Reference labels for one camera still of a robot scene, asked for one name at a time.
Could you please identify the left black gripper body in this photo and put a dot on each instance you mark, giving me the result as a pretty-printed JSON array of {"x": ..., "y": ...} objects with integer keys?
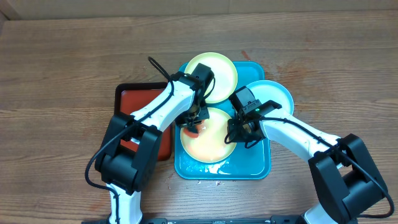
[{"x": 194, "y": 116}]

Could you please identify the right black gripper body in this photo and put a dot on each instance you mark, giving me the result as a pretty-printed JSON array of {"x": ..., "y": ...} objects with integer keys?
[{"x": 235, "y": 131}]

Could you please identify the dark green sponge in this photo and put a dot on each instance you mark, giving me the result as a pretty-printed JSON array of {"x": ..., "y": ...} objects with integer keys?
[{"x": 191, "y": 132}]

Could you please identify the yellow-green plate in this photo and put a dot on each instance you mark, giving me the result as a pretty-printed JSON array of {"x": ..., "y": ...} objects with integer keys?
[
  {"x": 209, "y": 147},
  {"x": 225, "y": 72}
]

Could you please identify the light blue plate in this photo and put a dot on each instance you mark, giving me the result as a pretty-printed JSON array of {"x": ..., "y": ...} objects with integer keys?
[{"x": 265, "y": 90}]

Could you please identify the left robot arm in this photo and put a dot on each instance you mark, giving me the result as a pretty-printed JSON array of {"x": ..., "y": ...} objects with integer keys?
[{"x": 128, "y": 153}]

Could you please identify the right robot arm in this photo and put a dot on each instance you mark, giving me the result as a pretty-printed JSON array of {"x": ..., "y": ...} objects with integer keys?
[{"x": 347, "y": 181}]

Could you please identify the teal plastic tray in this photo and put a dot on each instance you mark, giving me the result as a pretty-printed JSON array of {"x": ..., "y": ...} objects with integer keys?
[{"x": 242, "y": 163}]

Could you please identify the red and black tray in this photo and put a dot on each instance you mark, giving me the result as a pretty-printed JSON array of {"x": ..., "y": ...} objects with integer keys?
[{"x": 130, "y": 97}]

